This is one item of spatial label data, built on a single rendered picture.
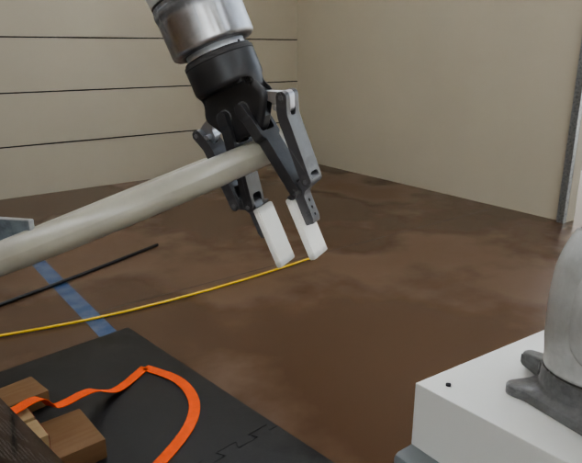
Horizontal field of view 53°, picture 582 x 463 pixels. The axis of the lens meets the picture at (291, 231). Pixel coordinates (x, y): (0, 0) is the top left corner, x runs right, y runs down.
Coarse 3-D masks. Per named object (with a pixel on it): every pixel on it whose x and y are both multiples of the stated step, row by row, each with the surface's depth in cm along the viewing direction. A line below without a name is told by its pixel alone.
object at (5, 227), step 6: (0, 222) 90; (6, 222) 89; (12, 222) 89; (18, 222) 88; (24, 222) 88; (30, 222) 88; (0, 228) 90; (6, 228) 89; (12, 228) 89; (18, 228) 89; (24, 228) 88; (30, 228) 88; (0, 234) 90; (6, 234) 90; (12, 234) 90; (0, 240) 90
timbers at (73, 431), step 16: (16, 384) 240; (32, 384) 240; (16, 400) 229; (48, 400) 237; (64, 416) 217; (80, 416) 217; (48, 432) 208; (64, 432) 208; (80, 432) 208; (96, 432) 208; (64, 448) 200; (80, 448) 200; (96, 448) 204
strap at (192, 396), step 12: (144, 372) 261; (156, 372) 261; (168, 372) 261; (120, 384) 251; (180, 384) 252; (72, 396) 225; (84, 396) 226; (192, 396) 243; (12, 408) 201; (24, 408) 201; (192, 408) 235; (192, 420) 227; (180, 432) 220; (180, 444) 214; (168, 456) 207
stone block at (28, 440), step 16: (0, 400) 132; (0, 416) 119; (16, 416) 126; (0, 432) 110; (16, 432) 116; (32, 432) 122; (0, 448) 101; (16, 448) 106; (32, 448) 112; (48, 448) 118
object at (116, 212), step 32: (224, 160) 57; (256, 160) 60; (128, 192) 54; (160, 192) 54; (192, 192) 55; (64, 224) 52; (96, 224) 52; (128, 224) 54; (0, 256) 53; (32, 256) 53
